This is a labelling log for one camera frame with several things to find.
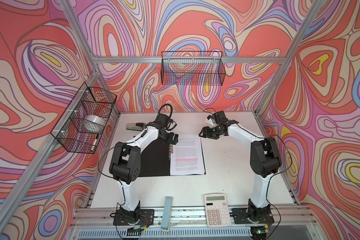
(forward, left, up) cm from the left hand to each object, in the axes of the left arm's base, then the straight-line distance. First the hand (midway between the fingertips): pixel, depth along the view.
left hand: (172, 138), depth 95 cm
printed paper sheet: (-11, -9, -7) cm, 16 cm away
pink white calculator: (-41, -24, -6) cm, 47 cm away
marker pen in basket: (-15, +37, +18) cm, 44 cm away
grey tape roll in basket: (-5, +37, +23) cm, 44 cm away
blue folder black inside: (-12, +11, -7) cm, 18 cm away
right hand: (+1, -21, -1) cm, 21 cm away
